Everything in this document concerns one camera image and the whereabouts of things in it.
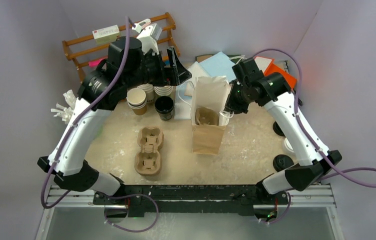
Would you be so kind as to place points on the light blue paper bag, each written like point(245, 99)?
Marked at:
point(217, 65)

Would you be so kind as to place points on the white green box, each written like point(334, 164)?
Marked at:
point(106, 35)

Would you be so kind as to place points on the pink highlighter marker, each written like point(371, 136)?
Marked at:
point(95, 63)

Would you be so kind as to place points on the green cup with straws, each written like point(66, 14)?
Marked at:
point(65, 112)

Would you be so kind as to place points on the black paper cup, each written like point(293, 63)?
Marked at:
point(164, 105)

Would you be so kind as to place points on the brown pulp cup carrier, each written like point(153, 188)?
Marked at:
point(148, 161)

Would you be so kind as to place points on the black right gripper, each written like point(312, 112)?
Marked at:
point(231, 106)

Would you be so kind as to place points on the white coffee cup lid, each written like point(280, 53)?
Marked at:
point(287, 147)

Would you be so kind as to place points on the orange paper bag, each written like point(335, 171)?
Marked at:
point(268, 66)

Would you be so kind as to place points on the kraft brown paper bag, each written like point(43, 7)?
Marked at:
point(212, 93)

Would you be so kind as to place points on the white paper cup stack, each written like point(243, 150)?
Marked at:
point(149, 91)

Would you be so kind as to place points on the wooden shelf rack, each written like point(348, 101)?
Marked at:
point(83, 50)

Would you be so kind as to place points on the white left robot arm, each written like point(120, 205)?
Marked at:
point(131, 62)

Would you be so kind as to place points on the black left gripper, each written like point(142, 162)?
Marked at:
point(175, 74)

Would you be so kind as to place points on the pink white small device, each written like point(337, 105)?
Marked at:
point(140, 26)

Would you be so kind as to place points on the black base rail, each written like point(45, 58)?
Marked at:
point(241, 199)

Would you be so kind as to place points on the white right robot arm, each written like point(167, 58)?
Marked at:
point(275, 95)

